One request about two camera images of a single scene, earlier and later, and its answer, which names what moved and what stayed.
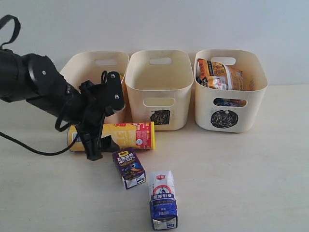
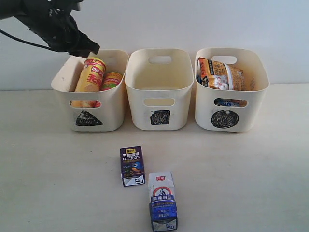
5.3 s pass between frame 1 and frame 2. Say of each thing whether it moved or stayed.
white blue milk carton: stayed
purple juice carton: moved
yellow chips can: moved
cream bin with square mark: stayed
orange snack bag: stayed
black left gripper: moved
